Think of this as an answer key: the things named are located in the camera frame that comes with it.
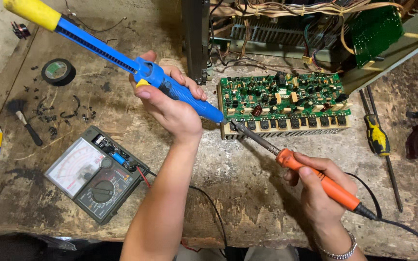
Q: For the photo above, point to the green circuit board with heatsink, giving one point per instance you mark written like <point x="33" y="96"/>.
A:
<point x="285" y="98"/>

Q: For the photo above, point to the small green circuit board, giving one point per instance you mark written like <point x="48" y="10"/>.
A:
<point x="374" y="34"/>

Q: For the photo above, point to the black multimeter lead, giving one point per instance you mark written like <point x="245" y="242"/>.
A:
<point x="212" y="206"/>

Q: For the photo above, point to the person's right hand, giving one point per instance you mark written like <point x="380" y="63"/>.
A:
<point x="321" y="205"/>

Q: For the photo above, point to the blue yellow desoldering pump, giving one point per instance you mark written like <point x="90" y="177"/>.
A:
<point x="96" y="48"/>

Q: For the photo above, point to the yellow black screwdriver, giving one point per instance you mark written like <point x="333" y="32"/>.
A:
<point x="376" y="136"/>

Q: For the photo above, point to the person's left hand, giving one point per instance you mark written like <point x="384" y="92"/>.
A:
<point x="172" y="116"/>

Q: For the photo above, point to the person's dark clothing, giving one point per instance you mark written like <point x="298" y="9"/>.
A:
<point x="20" y="248"/>

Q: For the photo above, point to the scattered black screws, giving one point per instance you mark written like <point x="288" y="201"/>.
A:
<point x="51" y="118"/>

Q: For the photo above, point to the grey analog multimeter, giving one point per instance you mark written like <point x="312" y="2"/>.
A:
<point x="85" y="174"/>

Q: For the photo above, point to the black electrical tape roll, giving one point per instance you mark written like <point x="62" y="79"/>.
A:
<point x="58" y="72"/>

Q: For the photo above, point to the small copper coil component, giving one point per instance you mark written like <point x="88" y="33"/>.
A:
<point x="21" y="30"/>

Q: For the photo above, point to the thin long metal rod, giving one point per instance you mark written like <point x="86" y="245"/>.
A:
<point x="394" y="181"/>

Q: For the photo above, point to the red multimeter lead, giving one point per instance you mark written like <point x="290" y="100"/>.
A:
<point x="143" y="177"/>

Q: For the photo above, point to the open amplifier chassis with wiring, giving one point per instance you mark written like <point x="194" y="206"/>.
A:
<point x="267" y="29"/>

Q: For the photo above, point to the orange soldering iron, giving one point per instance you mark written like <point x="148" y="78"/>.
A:
<point x="334" y="189"/>

